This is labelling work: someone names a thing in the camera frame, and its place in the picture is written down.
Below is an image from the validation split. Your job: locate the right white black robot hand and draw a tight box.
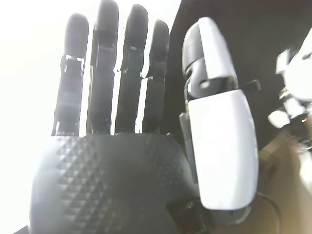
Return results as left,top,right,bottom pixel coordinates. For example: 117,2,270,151
29,0,259,234

